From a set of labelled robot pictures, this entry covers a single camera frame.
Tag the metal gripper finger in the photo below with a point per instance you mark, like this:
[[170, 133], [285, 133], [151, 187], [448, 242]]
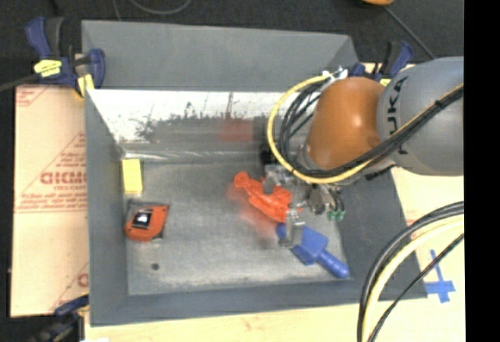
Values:
[[271, 181], [293, 229]]

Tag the blue plastic tool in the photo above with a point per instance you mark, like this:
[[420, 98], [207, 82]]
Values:
[[314, 248]]

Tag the grey metal bin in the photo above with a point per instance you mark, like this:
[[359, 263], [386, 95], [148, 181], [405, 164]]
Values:
[[203, 223]]

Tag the orange tape measure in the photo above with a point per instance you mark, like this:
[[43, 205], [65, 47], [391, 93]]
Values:
[[146, 221]]

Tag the orange toy figure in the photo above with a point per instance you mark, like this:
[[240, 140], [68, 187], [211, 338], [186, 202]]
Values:
[[265, 198]]

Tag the brown cardboard board red print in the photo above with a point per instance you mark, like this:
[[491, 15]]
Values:
[[47, 215]]

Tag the yellow sponge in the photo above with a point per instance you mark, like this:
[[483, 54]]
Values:
[[132, 176]]

